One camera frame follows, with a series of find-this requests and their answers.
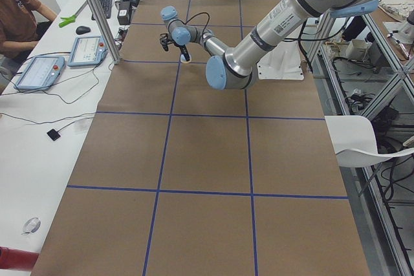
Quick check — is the crumpled clear plastic wrapper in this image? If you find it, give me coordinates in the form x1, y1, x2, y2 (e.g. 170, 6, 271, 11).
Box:
21, 217, 41, 235

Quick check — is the blue dome call bell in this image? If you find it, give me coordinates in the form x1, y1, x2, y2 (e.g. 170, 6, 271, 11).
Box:
180, 54, 191, 63

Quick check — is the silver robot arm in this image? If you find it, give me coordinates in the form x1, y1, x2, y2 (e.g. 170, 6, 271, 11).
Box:
160, 0, 379, 90

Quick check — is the red cylinder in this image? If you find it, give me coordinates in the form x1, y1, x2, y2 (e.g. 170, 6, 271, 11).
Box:
0, 247, 39, 271

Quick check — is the aluminium frame post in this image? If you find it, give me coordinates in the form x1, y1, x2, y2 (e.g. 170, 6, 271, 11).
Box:
86, 0, 120, 65

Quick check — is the black computer mouse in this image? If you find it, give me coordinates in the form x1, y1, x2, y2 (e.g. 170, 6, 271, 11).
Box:
76, 26, 91, 35

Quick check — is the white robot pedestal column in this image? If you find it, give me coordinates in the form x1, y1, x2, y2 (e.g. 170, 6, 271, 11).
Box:
257, 42, 304, 81

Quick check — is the white plastic chair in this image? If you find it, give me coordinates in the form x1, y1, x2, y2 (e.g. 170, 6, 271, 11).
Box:
325, 115, 413, 167

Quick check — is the blue teach pendant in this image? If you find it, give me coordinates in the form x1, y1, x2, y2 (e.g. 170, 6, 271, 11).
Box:
14, 56, 65, 91
67, 36, 108, 67

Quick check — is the black camera cable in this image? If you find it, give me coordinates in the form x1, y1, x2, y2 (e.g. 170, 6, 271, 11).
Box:
183, 12, 210, 44

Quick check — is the small black square pad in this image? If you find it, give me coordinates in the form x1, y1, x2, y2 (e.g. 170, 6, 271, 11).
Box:
47, 129, 61, 141

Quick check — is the black power box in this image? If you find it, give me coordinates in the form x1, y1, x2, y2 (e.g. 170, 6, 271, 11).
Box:
117, 1, 131, 25

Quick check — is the person in brown shirt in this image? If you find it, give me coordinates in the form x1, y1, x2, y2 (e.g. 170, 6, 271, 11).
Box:
1, 0, 57, 63

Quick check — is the near blue teach pendant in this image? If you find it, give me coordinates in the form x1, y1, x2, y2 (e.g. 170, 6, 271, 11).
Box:
14, 56, 65, 91

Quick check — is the green plastic tool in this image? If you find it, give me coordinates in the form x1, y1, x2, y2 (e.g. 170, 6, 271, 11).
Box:
59, 14, 77, 28

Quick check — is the far blue teach pendant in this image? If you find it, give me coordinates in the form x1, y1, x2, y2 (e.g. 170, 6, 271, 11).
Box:
67, 36, 108, 67

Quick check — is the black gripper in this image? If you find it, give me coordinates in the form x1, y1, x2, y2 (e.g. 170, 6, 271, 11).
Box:
175, 44, 190, 59

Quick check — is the black keyboard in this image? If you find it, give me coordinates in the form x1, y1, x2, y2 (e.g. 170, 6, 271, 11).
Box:
99, 0, 113, 19

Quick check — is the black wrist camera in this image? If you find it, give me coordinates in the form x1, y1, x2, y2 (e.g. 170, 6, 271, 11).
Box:
159, 33, 174, 52

